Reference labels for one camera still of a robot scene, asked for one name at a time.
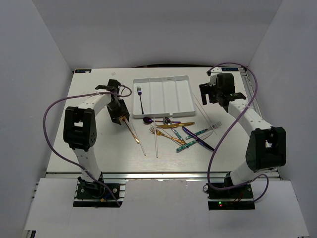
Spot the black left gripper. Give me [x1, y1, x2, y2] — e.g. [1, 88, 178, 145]
[106, 99, 129, 125]

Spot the gold spoon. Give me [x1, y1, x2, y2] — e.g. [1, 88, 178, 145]
[122, 120, 139, 144]

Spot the purple iridescent fork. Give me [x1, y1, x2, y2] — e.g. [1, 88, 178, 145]
[137, 86, 144, 114]

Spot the gold fork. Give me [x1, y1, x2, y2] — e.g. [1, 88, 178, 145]
[149, 127, 186, 145]

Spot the green handled silver fork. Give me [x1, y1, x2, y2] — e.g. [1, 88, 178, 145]
[194, 121, 222, 136]

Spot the green handled silver knife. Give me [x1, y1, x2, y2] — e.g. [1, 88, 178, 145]
[176, 132, 213, 153]

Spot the green handled silver spoon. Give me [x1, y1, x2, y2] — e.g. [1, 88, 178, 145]
[163, 117, 186, 144]

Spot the purple iridescent knife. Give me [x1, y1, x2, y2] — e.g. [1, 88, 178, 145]
[182, 126, 214, 151]

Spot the gold knife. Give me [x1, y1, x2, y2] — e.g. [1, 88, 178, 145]
[156, 122, 195, 128]

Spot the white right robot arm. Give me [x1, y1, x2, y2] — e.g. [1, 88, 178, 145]
[199, 73, 287, 198]

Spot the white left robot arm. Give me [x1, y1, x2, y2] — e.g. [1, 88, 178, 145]
[63, 79, 130, 198]

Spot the purple iridescent spoon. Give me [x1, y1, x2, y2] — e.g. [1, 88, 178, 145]
[143, 117, 162, 124]

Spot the blue right corner label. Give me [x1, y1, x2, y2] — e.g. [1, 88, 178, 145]
[221, 67, 239, 72]

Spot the blue corner label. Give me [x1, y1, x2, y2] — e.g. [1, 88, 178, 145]
[74, 69, 92, 73]
[221, 67, 239, 72]

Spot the white divided utensil tray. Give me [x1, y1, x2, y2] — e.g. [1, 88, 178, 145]
[132, 75, 196, 119]

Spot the blue left corner label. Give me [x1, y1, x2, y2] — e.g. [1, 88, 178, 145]
[74, 69, 92, 73]

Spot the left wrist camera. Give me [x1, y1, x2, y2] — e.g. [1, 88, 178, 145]
[107, 79, 121, 94]

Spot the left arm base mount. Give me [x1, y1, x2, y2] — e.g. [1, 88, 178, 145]
[73, 177, 126, 208]

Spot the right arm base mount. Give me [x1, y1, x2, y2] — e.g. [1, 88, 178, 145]
[203, 183, 255, 211]

